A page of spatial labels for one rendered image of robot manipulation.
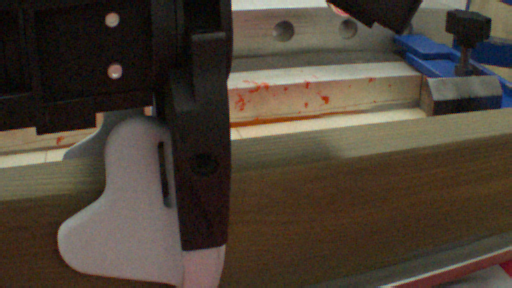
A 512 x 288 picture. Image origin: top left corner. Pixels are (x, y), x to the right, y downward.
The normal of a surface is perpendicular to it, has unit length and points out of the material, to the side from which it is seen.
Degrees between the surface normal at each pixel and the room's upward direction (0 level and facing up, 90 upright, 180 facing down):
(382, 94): 90
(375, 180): 91
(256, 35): 90
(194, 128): 79
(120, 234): 84
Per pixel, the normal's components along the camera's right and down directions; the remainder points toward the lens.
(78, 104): 0.27, 0.44
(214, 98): 0.26, 0.12
